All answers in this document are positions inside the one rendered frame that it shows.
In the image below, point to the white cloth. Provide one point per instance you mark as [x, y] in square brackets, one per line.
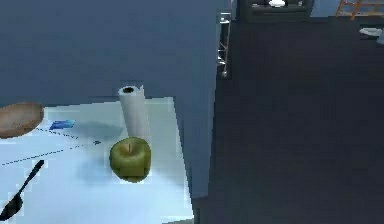
[370, 31]

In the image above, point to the green apple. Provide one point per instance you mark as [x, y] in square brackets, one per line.
[130, 160]

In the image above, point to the orange wooden chair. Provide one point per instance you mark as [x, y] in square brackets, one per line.
[358, 8]

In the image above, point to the dark green cabinet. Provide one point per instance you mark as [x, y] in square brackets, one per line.
[276, 12]

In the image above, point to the black spoon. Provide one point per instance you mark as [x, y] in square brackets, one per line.
[13, 203]

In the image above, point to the white paper towel roll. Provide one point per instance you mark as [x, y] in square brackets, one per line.
[135, 113]

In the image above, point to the white dish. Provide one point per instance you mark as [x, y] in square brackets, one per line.
[277, 3]

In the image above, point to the brown round bowl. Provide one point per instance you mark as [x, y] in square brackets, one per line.
[18, 119]

